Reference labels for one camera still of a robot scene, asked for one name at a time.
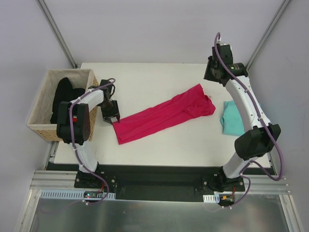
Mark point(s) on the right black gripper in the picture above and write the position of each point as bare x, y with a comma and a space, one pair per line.
208, 70

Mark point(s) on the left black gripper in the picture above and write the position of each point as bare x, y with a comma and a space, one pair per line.
110, 113

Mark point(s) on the pink t shirt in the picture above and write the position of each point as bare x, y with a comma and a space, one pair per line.
183, 107

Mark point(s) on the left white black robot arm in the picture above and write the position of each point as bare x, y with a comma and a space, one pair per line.
77, 134

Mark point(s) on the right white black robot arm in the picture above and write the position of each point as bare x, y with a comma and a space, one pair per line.
260, 134

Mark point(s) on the teal folded t shirt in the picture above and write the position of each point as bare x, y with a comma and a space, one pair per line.
231, 120

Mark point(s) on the black garment in basket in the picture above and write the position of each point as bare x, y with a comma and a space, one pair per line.
64, 93

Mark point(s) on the wicker basket with liner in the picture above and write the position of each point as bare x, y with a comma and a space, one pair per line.
39, 120

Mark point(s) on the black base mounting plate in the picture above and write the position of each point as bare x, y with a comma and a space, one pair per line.
159, 183

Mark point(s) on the right aluminium corner post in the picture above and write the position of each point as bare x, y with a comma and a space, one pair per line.
268, 32

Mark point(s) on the aluminium corner post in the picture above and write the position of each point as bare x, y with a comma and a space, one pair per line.
56, 32
268, 32

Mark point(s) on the aluminium frame rail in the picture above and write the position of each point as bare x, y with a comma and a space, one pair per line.
260, 184

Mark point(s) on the left white cable duct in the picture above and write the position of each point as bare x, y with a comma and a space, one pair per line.
76, 195

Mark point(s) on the white cable duct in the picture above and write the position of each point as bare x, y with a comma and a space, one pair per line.
215, 198
76, 195

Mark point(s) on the left aluminium corner post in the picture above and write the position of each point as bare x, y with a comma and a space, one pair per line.
56, 32

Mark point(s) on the right white cable duct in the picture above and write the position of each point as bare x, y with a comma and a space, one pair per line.
215, 198

